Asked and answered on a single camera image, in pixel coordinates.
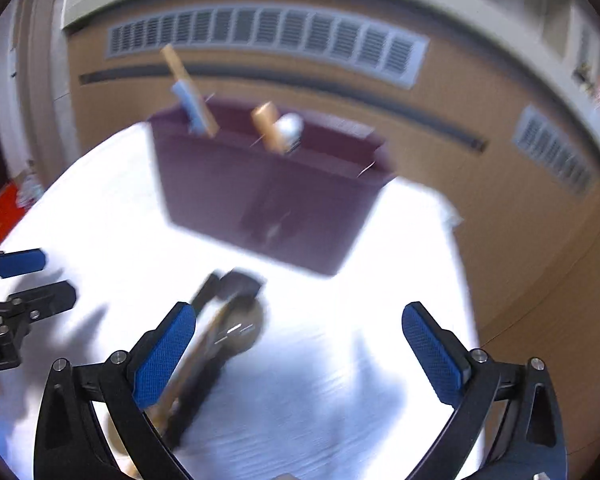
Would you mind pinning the wooden kitchen counter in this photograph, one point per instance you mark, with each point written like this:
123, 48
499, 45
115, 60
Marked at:
480, 185

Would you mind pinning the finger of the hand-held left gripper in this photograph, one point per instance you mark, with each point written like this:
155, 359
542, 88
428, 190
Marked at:
22, 261
47, 300

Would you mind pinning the maroon plastic utensil holder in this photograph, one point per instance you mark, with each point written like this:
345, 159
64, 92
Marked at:
260, 195

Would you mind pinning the wooden spoon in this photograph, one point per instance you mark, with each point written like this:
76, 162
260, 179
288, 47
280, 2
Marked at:
200, 342

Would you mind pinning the small grey vent grille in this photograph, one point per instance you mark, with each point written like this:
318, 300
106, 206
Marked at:
555, 152

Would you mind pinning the long grey vent grille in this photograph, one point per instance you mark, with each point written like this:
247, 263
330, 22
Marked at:
280, 30

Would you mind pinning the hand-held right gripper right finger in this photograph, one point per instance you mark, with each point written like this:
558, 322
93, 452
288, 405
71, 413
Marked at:
435, 355

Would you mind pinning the white textured tablecloth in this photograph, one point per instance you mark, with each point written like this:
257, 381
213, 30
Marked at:
105, 195

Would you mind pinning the grey plastic spoon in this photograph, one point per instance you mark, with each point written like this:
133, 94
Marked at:
190, 107

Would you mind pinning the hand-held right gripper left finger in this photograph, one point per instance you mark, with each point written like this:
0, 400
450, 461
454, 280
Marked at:
162, 355

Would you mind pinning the white knob metal utensil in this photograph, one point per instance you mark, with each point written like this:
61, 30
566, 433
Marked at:
290, 127

